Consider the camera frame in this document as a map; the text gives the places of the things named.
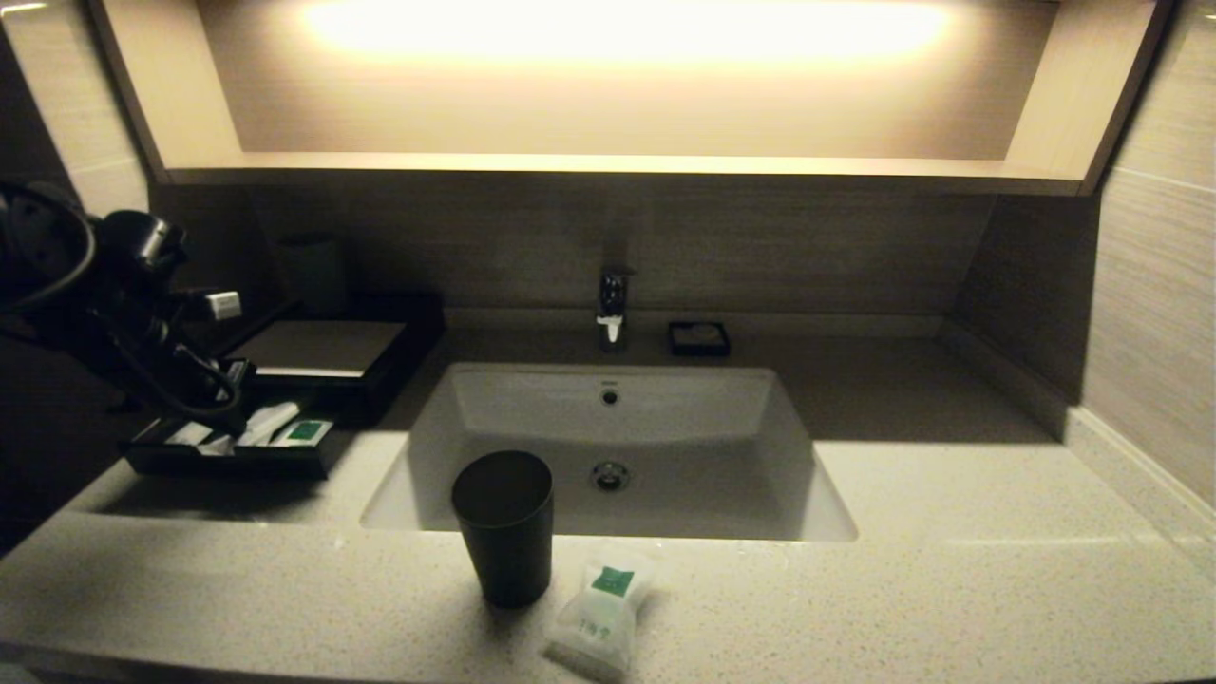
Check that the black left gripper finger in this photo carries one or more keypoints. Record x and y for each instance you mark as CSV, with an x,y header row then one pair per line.
x,y
211,372
239,382

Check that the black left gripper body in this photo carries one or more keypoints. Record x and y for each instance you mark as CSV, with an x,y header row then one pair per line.
x,y
152,332

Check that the dental kit packet green label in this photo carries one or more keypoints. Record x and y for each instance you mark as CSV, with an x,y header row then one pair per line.
x,y
268,421

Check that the black pull-out drawer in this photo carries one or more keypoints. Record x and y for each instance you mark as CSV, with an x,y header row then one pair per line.
x,y
228,464

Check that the black plastic cup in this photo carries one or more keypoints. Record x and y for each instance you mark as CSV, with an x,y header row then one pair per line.
x,y
502,541

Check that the small sachet green label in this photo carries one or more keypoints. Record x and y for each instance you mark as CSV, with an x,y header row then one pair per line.
x,y
597,622

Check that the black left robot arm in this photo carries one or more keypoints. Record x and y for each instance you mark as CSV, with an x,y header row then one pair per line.
x,y
57,285

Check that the small white packet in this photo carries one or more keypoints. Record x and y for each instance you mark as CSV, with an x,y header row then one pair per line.
x,y
190,433

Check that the flat packet green label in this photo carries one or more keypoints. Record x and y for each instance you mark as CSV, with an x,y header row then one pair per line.
x,y
309,431

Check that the grey cup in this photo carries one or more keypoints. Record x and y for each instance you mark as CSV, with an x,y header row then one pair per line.
x,y
313,275

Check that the black amenity tray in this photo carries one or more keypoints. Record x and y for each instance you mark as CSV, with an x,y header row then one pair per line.
x,y
425,332

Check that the chrome sink drain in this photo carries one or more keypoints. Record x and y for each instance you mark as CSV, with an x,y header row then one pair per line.
x,y
610,477

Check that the chrome faucet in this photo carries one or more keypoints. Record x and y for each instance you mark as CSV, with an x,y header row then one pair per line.
x,y
614,302

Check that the black soap dish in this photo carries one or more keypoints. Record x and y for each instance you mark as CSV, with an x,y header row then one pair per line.
x,y
674,350

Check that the white ceramic sink basin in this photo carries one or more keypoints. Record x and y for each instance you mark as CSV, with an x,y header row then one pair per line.
x,y
684,446

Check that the warm niche light strip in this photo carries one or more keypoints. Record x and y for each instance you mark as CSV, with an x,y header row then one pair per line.
x,y
627,33

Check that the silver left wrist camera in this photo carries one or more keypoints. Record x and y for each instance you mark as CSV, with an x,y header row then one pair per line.
x,y
224,305

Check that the wooden wall niche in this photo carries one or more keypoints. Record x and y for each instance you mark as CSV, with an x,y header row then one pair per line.
x,y
617,167

